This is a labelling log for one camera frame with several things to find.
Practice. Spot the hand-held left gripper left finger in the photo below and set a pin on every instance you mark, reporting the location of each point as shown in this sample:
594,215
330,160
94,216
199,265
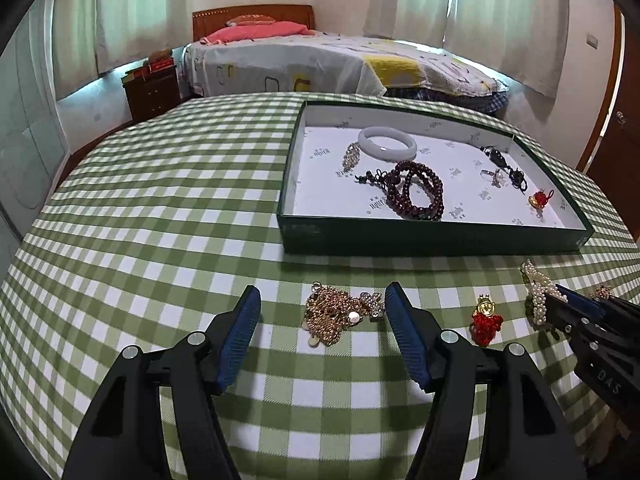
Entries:
237,340

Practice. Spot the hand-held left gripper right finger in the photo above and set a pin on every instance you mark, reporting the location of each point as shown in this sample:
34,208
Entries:
407,335

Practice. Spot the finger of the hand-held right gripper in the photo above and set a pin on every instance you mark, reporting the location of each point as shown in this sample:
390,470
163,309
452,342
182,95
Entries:
570,322
587,302

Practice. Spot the pearl brooch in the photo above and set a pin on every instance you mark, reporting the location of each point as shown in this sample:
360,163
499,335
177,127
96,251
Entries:
537,305

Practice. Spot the crystal bow brooch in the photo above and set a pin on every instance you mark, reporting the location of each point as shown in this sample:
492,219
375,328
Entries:
374,306

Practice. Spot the green shallow cardboard box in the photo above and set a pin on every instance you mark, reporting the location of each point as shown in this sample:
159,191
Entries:
325,180

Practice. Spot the white jade bangle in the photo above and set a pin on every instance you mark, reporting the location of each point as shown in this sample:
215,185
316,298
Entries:
387,155

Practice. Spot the silver crystal brooch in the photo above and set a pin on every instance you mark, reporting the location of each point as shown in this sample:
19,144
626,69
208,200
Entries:
352,156

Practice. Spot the small gold ornament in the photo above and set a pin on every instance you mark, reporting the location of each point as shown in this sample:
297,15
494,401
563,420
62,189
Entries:
600,291

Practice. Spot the red knot gold pendant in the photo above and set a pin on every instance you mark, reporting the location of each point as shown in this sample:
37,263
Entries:
485,324

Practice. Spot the brown wooden door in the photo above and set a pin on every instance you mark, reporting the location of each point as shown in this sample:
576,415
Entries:
615,170

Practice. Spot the green checked tablecloth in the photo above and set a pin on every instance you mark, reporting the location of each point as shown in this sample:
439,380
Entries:
150,220

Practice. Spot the blue plaid bed cover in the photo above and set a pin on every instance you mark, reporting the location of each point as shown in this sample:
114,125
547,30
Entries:
450,97

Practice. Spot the dark wooden nightstand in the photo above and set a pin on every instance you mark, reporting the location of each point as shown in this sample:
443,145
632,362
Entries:
150,92

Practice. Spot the bed with patterned sheet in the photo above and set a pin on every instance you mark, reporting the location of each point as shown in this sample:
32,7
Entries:
300,65

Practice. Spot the red box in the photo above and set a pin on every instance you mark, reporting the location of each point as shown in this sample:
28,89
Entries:
161,64

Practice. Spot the white sheer curtain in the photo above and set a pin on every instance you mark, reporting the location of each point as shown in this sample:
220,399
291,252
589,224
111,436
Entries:
75,15
145,5
410,0
505,20

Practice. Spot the frosted glass wardrobe doors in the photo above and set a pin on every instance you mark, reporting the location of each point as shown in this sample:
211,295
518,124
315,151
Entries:
25,135

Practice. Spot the pink pillow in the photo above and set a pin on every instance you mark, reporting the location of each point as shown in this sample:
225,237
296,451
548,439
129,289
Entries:
255,32

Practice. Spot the red cushion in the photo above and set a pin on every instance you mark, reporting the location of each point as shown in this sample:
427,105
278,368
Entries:
250,20

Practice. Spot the wooden headboard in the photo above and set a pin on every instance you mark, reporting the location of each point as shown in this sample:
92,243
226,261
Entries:
215,16

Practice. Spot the wall light switch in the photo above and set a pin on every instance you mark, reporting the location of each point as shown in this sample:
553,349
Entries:
592,40

